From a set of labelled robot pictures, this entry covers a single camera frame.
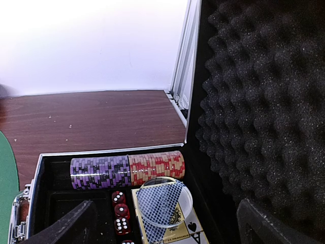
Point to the purple poker chip row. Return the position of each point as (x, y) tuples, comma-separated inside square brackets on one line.
[(100, 173)]

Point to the clear round dealer button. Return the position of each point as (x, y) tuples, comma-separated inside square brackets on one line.
[(164, 202)]

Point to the green round poker mat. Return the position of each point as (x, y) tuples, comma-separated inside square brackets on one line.
[(9, 185)]

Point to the boxed card deck in case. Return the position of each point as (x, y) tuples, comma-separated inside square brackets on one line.
[(189, 231)]

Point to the red poker chip row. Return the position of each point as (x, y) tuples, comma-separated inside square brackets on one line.
[(147, 166)]

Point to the red die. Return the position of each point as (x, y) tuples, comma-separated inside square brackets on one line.
[(122, 226), (128, 242), (121, 211), (118, 197)]

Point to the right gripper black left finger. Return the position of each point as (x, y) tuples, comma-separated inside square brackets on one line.
[(68, 221)]

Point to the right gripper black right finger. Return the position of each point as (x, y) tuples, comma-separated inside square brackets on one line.
[(258, 226)]

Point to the aluminium poker case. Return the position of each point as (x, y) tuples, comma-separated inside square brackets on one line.
[(255, 125)]

